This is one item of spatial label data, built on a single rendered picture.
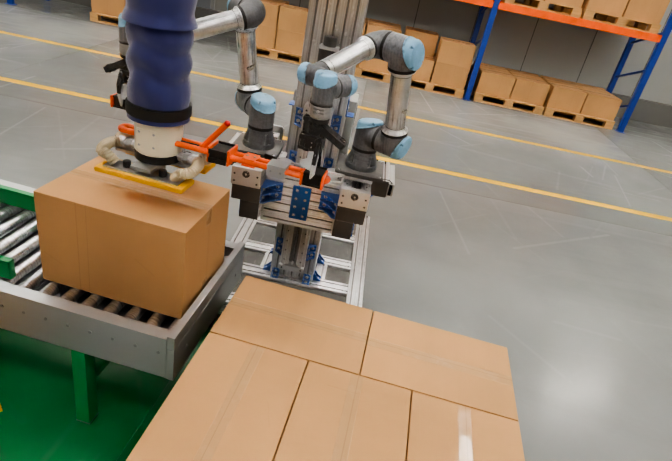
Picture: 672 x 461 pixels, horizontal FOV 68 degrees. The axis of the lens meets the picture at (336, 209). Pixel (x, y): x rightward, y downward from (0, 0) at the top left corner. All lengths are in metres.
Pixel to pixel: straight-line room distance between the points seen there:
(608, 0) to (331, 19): 7.42
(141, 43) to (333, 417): 1.38
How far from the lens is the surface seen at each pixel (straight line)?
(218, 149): 1.85
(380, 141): 2.22
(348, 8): 2.34
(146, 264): 1.99
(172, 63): 1.79
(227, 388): 1.85
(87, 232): 2.07
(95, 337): 2.10
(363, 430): 1.81
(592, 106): 9.74
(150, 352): 2.01
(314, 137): 1.70
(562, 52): 10.72
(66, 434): 2.48
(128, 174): 1.93
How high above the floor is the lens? 1.93
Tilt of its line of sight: 27 degrees down
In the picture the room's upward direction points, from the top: 12 degrees clockwise
